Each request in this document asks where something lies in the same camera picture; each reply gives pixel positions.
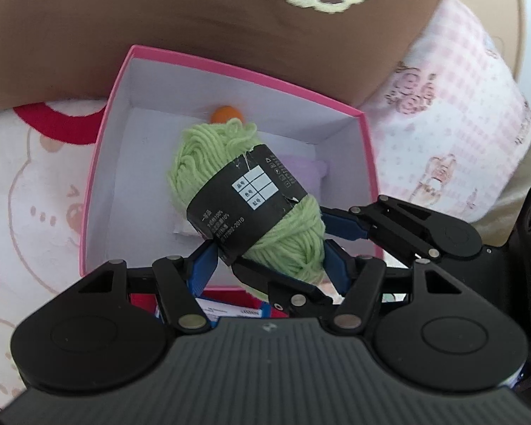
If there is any purple plush toy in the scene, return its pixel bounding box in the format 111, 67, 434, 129
272, 151, 329, 206

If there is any blue wet wipes packet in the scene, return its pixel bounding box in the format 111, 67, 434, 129
154, 294, 289, 325

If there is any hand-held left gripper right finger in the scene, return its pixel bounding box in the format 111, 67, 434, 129
322, 240, 470, 332

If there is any brown embroidered pillow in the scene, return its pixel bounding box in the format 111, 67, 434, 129
0, 0, 465, 113

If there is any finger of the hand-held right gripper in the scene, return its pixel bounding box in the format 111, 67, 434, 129
231, 257, 337, 317
321, 195, 441, 267

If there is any green yarn ball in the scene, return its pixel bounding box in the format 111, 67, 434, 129
167, 117, 326, 297

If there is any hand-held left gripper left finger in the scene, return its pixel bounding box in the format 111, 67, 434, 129
75, 240, 221, 334

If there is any cream headboard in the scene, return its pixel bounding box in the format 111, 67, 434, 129
509, 0, 528, 85

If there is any pink checkered cartoon pillow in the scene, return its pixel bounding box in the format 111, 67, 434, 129
358, 0, 531, 226

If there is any pink cardboard box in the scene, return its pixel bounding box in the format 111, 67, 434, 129
79, 44, 385, 293

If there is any bear printed blanket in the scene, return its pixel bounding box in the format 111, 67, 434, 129
0, 100, 109, 412

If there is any orange makeup sponge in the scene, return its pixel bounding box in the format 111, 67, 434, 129
209, 105, 245, 124

